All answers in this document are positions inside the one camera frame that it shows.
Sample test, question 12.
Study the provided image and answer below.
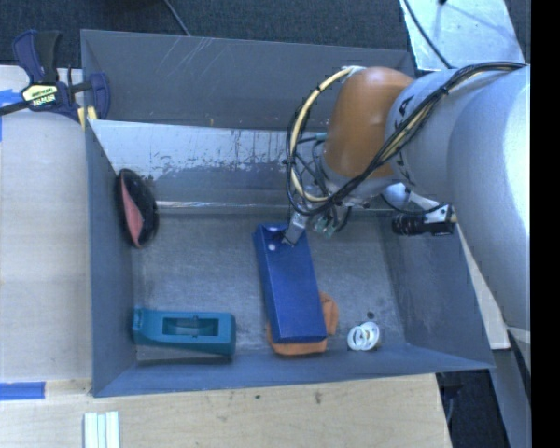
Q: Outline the blue long box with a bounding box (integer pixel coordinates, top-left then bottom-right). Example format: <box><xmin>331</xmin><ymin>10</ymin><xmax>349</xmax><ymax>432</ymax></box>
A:
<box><xmin>252</xmin><ymin>222</ymin><xmax>329</xmax><ymax>345</ymax></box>

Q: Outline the orange cloth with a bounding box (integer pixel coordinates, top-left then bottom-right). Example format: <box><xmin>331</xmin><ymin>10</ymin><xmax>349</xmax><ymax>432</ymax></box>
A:
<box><xmin>265</xmin><ymin>290</ymin><xmax>341</xmax><ymax>358</ymax></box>

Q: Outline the grey metal bin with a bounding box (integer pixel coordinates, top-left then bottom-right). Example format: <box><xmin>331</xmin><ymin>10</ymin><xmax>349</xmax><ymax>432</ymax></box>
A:
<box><xmin>79</xmin><ymin>28</ymin><xmax>497</xmax><ymax>399</ymax></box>

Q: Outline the teal hollow block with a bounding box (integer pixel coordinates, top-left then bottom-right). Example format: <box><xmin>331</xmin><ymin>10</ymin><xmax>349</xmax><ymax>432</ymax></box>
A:
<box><xmin>131</xmin><ymin>306</ymin><xmax>238</xmax><ymax>358</ymax></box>

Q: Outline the black and red oval thing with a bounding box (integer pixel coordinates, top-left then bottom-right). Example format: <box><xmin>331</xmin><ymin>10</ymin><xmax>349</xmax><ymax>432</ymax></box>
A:
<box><xmin>116</xmin><ymin>167</ymin><xmax>161</xmax><ymax>250</ymax></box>

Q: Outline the pale wood flat board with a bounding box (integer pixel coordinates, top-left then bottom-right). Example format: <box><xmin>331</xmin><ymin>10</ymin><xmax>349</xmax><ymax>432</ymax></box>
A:
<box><xmin>0</xmin><ymin>66</ymin><xmax>94</xmax><ymax>383</ymax></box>

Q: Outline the black cylinder on white bracket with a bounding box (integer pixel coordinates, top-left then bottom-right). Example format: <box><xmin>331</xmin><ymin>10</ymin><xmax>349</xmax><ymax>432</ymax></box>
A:
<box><xmin>381</xmin><ymin>182</ymin><xmax>458</xmax><ymax>239</ymax></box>

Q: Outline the white double ring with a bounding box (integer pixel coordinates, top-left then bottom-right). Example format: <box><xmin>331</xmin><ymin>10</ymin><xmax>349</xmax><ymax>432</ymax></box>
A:
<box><xmin>346</xmin><ymin>320</ymin><xmax>383</xmax><ymax>352</ymax></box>

